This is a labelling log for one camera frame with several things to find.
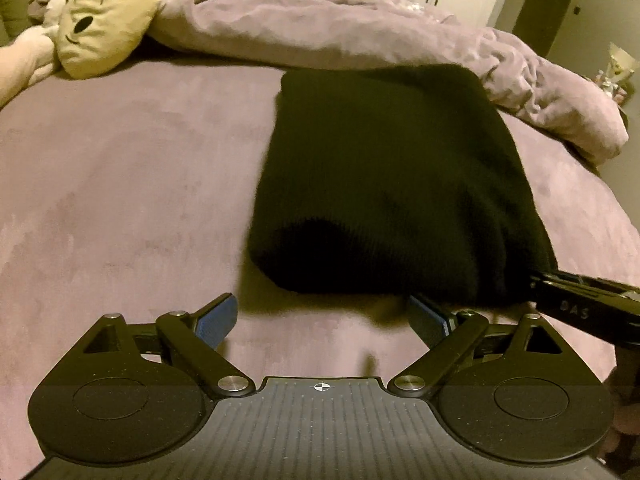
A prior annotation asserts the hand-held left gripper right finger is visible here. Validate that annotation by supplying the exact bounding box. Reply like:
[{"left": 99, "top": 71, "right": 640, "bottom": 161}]
[{"left": 387, "top": 294, "right": 564, "bottom": 400}]

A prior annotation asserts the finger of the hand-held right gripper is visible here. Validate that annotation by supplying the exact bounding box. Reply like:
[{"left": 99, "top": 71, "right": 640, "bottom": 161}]
[{"left": 526, "top": 270, "right": 602, "bottom": 292}]

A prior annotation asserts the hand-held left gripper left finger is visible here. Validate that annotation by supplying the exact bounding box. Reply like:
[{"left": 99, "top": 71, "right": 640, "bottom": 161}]
[{"left": 84, "top": 292, "right": 257, "bottom": 399}]

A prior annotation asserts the black knit sweater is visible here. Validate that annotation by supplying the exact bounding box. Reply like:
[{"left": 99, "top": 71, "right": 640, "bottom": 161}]
[{"left": 248, "top": 63, "right": 559, "bottom": 309}]

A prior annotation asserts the person's right hand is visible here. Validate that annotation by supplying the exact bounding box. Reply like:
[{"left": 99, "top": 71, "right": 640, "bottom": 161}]
[{"left": 602, "top": 360, "right": 640, "bottom": 476}]

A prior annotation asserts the purple bed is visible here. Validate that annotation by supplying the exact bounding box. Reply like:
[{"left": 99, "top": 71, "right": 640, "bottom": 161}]
[{"left": 0, "top": 52, "right": 640, "bottom": 411}]

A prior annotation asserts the white wrapped bouquet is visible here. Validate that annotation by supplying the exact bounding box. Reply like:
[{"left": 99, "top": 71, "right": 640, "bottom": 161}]
[{"left": 596, "top": 41, "right": 627, "bottom": 107}]

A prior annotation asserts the purple fleece blanket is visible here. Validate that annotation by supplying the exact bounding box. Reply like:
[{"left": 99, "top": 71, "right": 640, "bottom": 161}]
[{"left": 27, "top": 0, "right": 630, "bottom": 167}]

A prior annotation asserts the cream plush cat toy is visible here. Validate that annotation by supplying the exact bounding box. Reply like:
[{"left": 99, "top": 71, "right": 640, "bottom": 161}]
[{"left": 0, "top": 0, "right": 167, "bottom": 109}]

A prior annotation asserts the olive pillow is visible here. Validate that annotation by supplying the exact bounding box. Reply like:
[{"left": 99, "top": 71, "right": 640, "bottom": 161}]
[{"left": 0, "top": 0, "right": 33, "bottom": 47}]

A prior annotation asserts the dark door frame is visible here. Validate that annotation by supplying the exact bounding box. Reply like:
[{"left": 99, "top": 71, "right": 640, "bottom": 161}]
[{"left": 514, "top": 0, "right": 587, "bottom": 58}]

